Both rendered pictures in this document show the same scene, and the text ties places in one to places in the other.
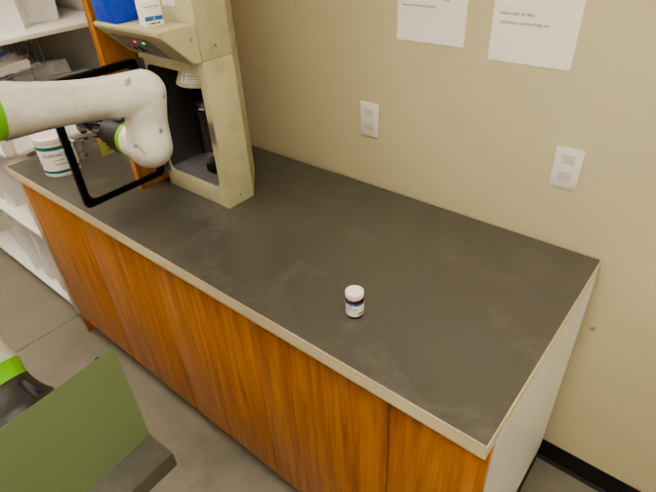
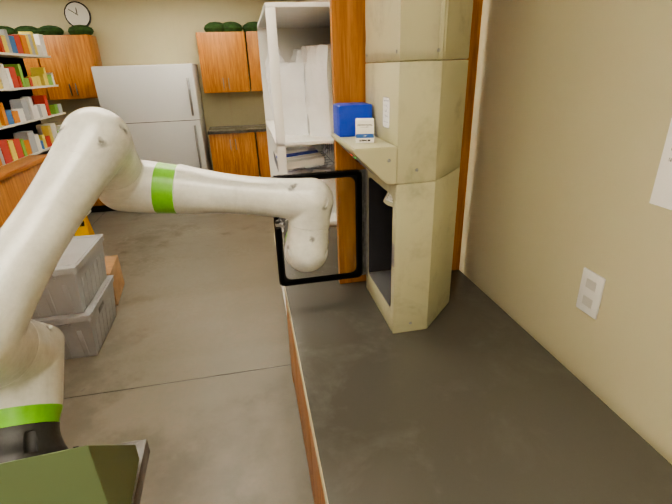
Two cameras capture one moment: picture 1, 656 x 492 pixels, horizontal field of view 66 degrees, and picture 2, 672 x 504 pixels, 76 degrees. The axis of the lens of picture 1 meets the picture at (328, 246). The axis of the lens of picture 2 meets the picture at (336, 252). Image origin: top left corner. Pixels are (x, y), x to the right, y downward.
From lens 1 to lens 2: 0.52 m
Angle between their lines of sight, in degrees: 35
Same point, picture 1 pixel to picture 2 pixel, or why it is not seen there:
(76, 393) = (35, 474)
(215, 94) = (404, 217)
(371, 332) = not seen: outside the picture
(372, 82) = (604, 249)
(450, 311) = not seen: outside the picture
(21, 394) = (17, 445)
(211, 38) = (413, 162)
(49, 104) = (212, 192)
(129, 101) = (286, 204)
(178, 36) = (374, 155)
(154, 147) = (301, 253)
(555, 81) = not seen: outside the picture
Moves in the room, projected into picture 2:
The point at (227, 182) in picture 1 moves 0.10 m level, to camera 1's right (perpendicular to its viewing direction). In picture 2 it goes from (397, 306) to (428, 316)
